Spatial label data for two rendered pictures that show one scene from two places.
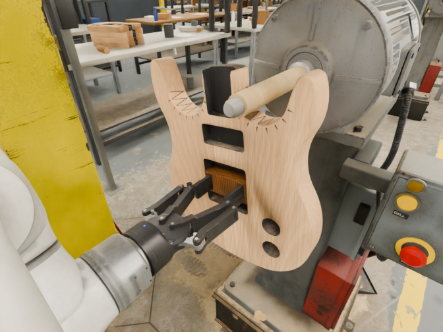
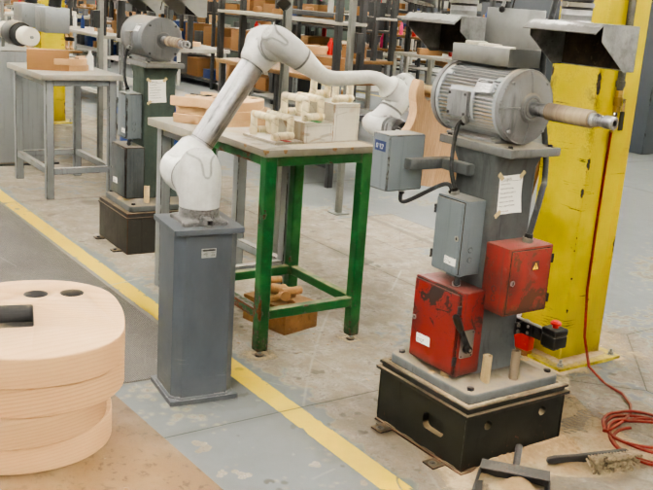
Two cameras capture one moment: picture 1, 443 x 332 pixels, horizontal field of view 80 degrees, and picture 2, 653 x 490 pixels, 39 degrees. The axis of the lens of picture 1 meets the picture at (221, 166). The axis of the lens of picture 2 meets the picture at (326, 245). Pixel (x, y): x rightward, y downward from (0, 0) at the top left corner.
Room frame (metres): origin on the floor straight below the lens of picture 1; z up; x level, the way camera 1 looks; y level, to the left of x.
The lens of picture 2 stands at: (1.04, -3.60, 1.57)
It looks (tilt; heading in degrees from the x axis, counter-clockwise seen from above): 15 degrees down; 106
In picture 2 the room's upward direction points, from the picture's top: 4 degrees clockwise
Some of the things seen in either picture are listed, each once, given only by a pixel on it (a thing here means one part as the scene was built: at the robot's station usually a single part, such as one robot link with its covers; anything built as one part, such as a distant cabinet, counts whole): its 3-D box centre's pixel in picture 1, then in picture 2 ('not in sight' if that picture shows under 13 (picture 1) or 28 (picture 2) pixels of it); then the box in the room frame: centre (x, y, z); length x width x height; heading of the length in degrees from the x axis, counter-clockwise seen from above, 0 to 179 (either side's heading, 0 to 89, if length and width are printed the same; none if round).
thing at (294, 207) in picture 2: not in sight; (293, 220); (-0.40, 0.78, 0.45); 0.05 x 0.05 x 0.90; 51
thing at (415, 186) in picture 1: (414, 186); not in sight; (0.34, -0.32, 1.11); 0.03 x 0.01 x 0.03; 51
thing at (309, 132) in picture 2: not in sight; (300, 127); (-0.28, 0.42, 0.98); 0.27 x 0.16 x 0.09; 145
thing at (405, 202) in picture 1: (407, 201); not in sight; (0.34, -0.32, 1.07); 0.03 x 0.01 x 0.03; 51
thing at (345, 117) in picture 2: not in sight; (328, 119); (-0.19, 0.55, 1.02); 0.27 x 0.15 x 0.17; 145
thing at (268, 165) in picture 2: not in sight; (263, 259); (-0.29, 0.05, 0.45); 0.05 x 0.05 x 0.90; 51
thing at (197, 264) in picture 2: not in sight; (195, 306); (-0.40, -0.40, 0.35); 0.28 x 0.28 x 0.70; 44
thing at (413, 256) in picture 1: (413, 253); not in sight; (0.31, -0.35, 0.98); 0.04 x 0.04 x 0.04; 51
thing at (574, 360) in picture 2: not in sight; (558, 345); (0.97, 0.76, 0.02); 0.40 x 0.40 x 0.02; 51
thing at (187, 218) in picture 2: not in sight; (200, 214); (-0.39, -0.41, 0.73); 0.22 x 0.18 x 0.06; 134
